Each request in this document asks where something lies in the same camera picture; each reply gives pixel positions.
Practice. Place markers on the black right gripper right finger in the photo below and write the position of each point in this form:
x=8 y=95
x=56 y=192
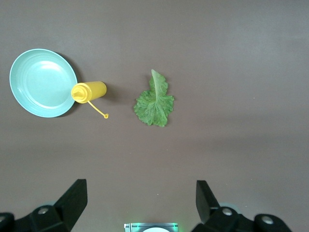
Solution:
x=210 y=210

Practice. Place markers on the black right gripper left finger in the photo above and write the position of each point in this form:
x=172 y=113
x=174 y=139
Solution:
x=70 y=205

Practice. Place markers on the green lettuce leaf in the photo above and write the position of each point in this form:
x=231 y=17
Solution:
x=154 y=108

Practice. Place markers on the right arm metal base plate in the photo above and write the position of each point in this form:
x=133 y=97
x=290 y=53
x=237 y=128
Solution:
x=131 y=227

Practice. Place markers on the yellow squeeze bottle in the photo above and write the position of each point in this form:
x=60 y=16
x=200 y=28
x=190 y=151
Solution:
x=93 y=90

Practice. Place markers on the mint green plate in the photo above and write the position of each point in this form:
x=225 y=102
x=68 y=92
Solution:
x=39 y=82

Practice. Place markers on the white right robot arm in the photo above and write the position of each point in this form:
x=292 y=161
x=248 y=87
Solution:
x=155 y=230

